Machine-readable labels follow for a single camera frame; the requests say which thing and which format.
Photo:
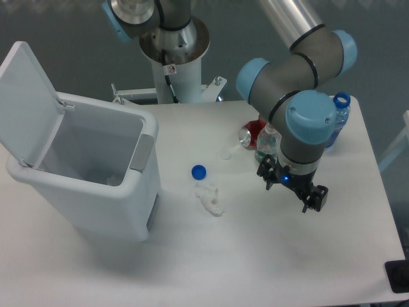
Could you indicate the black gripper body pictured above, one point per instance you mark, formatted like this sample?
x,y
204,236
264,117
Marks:
x,y
295,176

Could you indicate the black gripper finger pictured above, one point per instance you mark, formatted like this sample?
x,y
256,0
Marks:
x,y
313,198
266,170

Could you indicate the white trash can lid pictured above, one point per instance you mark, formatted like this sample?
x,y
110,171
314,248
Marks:
x,y
31,109

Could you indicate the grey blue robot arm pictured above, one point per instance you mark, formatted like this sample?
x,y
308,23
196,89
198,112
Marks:
x,y
285,96

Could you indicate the crushed red soda can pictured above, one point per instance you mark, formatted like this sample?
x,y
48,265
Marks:
x,y
248,133

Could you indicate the blue bottle cap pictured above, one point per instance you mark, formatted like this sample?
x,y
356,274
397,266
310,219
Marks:
x,y
198,172

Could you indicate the white trash can body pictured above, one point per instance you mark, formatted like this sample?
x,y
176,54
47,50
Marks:
x,y
100,171

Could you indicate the clear green label bottle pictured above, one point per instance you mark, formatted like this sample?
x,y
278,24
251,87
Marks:
x,y
267,143

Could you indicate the crumpled white tissue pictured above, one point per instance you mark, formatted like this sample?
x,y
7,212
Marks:
x,y
208,195

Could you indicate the blue plastic bottle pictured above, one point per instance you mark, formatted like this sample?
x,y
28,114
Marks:
x,y
342,102

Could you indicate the black device at edge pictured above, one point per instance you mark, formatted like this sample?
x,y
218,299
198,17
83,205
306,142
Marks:
x,y
397,273

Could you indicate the white frame at right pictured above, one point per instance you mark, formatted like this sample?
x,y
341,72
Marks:
x,y
396,147

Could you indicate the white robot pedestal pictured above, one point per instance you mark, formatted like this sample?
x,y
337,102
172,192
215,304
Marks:
x,y
175,58

